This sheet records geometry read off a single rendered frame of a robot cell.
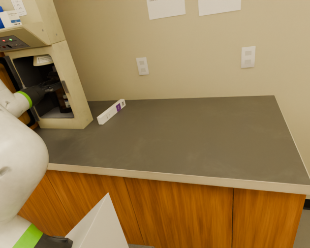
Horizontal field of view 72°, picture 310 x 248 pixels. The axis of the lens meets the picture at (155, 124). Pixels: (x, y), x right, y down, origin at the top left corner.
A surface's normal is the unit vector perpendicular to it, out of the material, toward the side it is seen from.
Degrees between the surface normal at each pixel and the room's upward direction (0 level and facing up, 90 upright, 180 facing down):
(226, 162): 0
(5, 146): 50
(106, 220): 90
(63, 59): 90
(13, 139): 44
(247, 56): 90
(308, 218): 0
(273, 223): 90
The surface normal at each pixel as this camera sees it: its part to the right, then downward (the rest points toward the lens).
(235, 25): -0.29, 0.51
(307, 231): -0.16, -0.86
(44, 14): 0.95, 0.00
